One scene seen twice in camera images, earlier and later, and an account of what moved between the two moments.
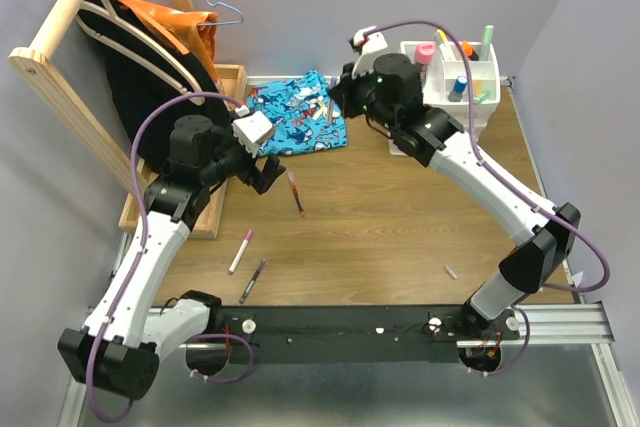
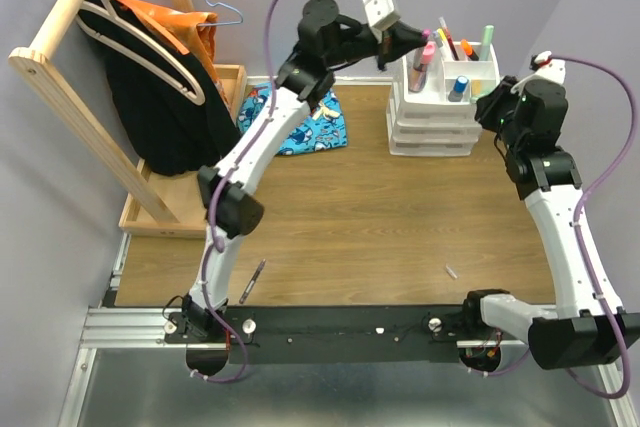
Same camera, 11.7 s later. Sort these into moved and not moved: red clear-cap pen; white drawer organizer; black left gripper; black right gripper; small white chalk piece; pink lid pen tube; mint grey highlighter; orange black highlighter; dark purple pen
Moved: red clear-cap pen; black left gripper; black right gripper
Not moved: mint grey highlighter; orange black highlighter; pink lid pen tube; small white chalk piece; dark purple pen; white drawer organizer
